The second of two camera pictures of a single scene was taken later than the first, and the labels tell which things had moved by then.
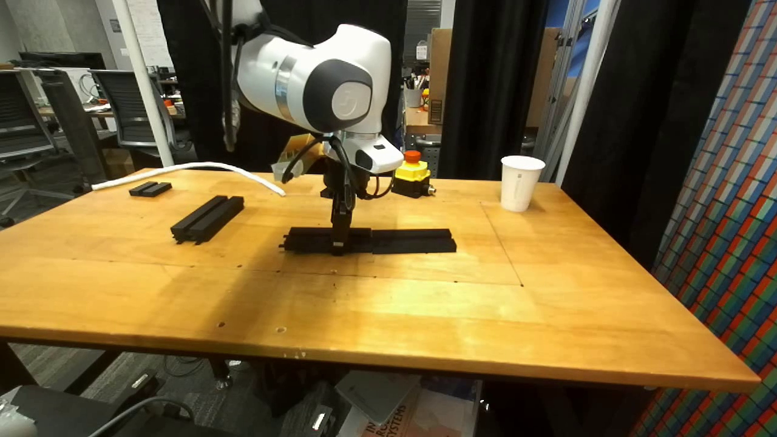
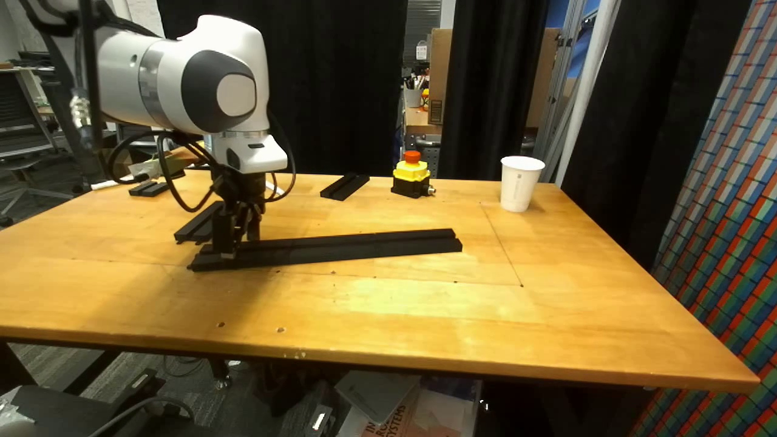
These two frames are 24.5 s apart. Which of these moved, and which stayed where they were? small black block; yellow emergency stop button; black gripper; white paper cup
Moved: black gripper
Stayed: yellow emergency stop button; white paper cup; small black block
